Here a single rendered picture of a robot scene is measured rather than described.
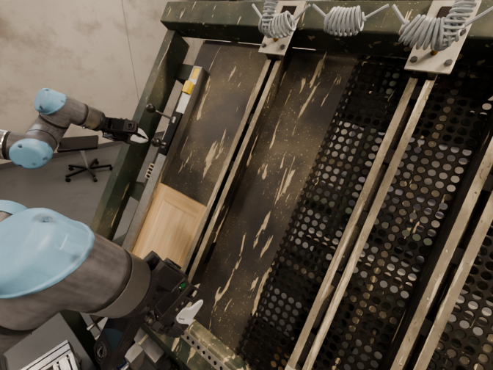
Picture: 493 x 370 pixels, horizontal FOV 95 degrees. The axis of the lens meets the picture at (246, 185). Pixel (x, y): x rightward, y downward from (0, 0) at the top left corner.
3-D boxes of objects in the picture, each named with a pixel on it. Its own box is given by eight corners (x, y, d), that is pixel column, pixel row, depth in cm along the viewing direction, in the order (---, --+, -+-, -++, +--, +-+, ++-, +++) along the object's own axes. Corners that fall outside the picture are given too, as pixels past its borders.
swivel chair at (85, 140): (98, 160, 364) (80, 98, 313) (121, 172, 338) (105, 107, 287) (54, 175, 320) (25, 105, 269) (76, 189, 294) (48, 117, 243)
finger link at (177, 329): (194, 331, 40) (168, 326, 33) (187, 339, 39) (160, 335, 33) (179, 312, 43) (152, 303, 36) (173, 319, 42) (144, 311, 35)
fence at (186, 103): (123, 259, 107) (116, 260, 103) (199, 70, 104) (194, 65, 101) (130, 264, 105) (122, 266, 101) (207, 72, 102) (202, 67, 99)
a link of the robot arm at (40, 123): (13, 150, 64) (31, 119, 62) (26, 136, 72) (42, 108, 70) (48, 163, 69) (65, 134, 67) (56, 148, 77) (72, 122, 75)
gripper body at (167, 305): (206, 294, 39) (171, 274, 30) (168, 339, 36) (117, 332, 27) (181, 266, 43) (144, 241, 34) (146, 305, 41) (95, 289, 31)
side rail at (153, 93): (106, 234, 123) (85, 236, 113) (182, 45, 120) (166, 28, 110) (113, 239, 121) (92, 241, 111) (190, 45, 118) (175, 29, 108)
